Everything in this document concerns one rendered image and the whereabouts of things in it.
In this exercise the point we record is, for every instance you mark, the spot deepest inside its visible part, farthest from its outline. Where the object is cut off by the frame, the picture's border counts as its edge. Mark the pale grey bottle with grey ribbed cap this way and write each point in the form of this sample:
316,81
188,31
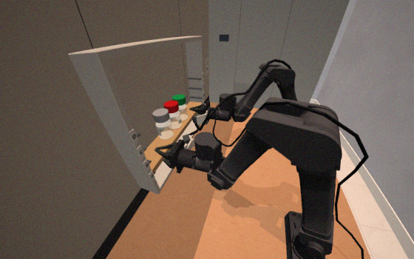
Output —
163,124

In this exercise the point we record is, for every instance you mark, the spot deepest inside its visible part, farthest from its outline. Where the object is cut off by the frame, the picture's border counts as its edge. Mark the light brown wooden board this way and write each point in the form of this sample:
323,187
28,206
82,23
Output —
150,151

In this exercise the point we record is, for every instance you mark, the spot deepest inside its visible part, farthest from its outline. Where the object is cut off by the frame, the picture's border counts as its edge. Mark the grey rectangular rack frame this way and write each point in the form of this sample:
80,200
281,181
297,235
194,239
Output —
93,69

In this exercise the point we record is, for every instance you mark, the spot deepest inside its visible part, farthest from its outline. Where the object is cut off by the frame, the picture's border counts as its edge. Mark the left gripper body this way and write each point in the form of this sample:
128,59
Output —
182,156

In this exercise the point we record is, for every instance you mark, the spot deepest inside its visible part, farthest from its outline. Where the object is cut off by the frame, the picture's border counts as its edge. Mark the white bottle with green cap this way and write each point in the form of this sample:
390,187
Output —
181,99

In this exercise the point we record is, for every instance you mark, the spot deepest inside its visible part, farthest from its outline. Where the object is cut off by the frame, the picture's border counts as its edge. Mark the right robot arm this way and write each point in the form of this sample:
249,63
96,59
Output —
282,76

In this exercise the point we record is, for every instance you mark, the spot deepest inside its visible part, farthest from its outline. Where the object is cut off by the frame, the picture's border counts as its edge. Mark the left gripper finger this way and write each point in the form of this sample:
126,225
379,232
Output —
165,154
167,163

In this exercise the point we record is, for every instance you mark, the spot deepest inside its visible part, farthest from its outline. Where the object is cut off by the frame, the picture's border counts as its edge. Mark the white bottle with red cap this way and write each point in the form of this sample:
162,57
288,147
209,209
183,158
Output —
175,118

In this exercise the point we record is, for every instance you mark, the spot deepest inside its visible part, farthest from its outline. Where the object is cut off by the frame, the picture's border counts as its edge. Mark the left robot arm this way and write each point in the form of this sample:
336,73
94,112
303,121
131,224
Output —
314,146

